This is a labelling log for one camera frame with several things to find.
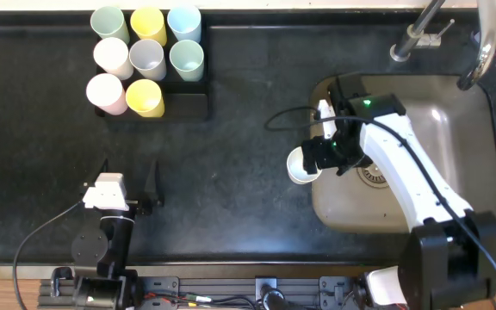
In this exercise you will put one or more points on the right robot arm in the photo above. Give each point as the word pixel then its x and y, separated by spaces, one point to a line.
pixel 403 172

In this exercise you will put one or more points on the pink cup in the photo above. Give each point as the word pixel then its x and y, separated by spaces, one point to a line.
pixel 105 91

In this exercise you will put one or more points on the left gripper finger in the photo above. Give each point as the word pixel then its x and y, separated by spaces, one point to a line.
pixel 103 169
pixel 155 189

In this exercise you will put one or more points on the black tray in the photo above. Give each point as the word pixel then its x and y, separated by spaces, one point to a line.
pixel 187 107

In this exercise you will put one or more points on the mounting rail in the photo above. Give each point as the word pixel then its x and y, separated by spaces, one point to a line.
pixel 222 286

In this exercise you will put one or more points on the blue cup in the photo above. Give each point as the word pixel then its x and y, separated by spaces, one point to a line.
pixel 183 21

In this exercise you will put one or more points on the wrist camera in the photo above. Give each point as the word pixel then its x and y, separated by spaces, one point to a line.
pixel 107 191
pixel 326 118

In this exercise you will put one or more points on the green cup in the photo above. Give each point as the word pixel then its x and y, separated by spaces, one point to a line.
pixel 186 58
pixel 108 21

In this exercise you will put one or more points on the grey cup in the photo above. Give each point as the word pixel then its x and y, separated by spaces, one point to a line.
pixel 146 56

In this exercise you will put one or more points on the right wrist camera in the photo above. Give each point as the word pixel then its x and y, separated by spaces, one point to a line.
pixel 326 118

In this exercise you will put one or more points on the steel tap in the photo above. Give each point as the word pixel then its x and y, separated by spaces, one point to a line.
pixel 407 39

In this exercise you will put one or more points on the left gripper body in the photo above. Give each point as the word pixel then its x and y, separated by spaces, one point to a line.
pixel 140 206

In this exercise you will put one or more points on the white cup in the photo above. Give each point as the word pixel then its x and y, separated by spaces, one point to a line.
pixel 294 168
pixel 111 55

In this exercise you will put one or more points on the steel sink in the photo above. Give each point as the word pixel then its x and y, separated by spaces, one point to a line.
pixel 467 129

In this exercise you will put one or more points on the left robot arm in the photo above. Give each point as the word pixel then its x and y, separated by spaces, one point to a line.
pixel 116 241

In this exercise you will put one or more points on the yellow cup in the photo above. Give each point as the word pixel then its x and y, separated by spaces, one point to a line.
pixel 144 97
pixel 146 23

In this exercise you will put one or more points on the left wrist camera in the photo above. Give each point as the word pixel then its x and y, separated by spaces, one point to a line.
pixel 107 191

